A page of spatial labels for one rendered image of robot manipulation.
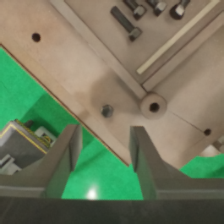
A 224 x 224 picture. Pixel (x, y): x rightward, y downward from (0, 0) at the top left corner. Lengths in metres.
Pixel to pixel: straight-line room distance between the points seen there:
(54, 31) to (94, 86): 0.10
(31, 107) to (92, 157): 0.87
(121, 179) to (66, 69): 1.91
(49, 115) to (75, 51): 1.58
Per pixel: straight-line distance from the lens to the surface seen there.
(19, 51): 0.44
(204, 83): 0.30
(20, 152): 1.72
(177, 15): 0.27
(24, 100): 1.88
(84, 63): 0.26
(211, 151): 0.47
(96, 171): 2.02
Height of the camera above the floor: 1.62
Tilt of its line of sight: 74 degrees down
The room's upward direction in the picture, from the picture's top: 178 degrees clockwise
